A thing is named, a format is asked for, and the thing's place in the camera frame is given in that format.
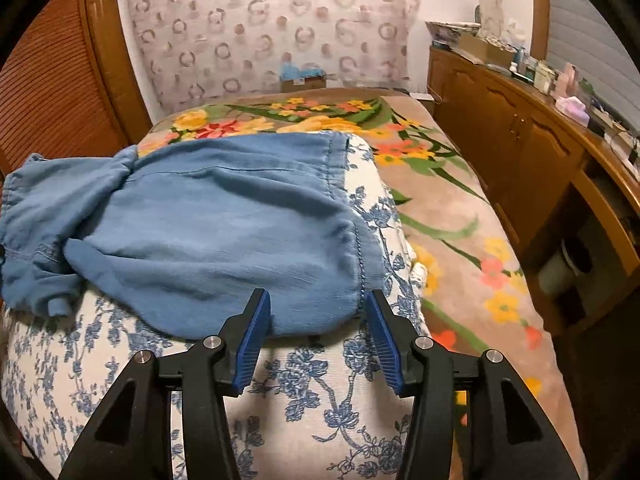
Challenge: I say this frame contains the pink tissue pack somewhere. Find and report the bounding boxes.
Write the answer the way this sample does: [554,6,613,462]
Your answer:
[554,96,590,128]

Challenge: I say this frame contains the blue denim jeans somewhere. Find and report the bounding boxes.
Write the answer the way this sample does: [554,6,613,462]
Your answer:
[1,132,385,339]

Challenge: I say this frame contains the floral bed blanket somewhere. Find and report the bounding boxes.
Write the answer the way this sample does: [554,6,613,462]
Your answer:
[140,90,588,477]

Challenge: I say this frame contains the blue floral white quilt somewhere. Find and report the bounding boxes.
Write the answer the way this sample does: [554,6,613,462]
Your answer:
[1,136,428,479]

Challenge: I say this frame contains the brown louvered wardrobe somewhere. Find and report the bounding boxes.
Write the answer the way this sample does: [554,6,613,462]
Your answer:
[1,0,152,174]

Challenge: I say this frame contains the cardboard box with blue cloth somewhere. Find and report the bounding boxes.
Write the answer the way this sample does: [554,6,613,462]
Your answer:
[280,63,326,93]

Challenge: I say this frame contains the white window blind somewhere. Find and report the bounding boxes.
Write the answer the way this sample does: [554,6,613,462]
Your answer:
[547,0,639,131]

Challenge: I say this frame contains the wooden sideboard cabinet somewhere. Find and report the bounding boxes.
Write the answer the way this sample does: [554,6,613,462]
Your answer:
[427,49,639,336]

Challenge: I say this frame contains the patterned lace curtain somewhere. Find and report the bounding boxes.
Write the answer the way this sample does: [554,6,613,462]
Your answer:
[126,0,421,114]

